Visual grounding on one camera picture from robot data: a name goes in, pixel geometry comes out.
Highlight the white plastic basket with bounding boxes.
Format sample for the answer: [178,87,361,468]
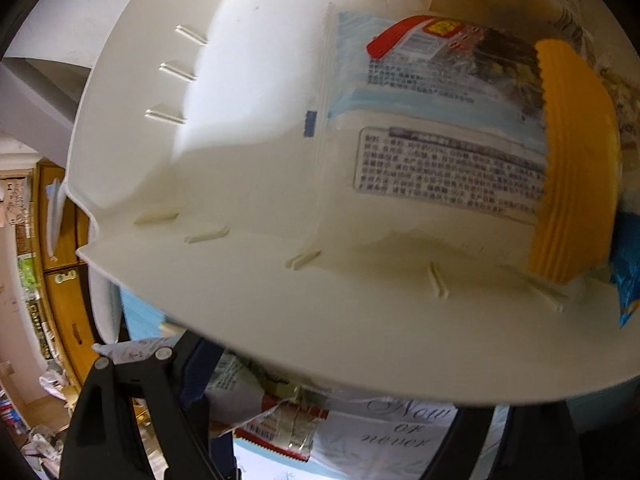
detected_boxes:
[65,0,640,408]

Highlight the black green packet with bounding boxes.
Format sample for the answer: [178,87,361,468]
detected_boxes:
[26,300,55,361]

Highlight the blue foil packet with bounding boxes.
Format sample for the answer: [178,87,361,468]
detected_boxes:
[607,205,640,328]

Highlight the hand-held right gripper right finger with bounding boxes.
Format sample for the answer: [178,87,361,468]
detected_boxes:
[425,400,576,480]

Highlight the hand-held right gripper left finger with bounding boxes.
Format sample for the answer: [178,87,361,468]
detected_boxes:
[59,330,236,480]

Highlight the orange white oat bar packet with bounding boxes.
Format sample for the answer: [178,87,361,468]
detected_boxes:
[529,37,623,286]

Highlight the clear packet red print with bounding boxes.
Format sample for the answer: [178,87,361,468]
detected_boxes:
[205,350,331,461]

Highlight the wooden desk cabinet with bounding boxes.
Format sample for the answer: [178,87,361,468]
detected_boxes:
[32,160,101,391]

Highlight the white packet blue stripes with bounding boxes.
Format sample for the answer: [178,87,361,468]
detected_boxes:
[304,2,548,266]

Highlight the green box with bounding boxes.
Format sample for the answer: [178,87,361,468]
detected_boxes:
[16,254,40,292]

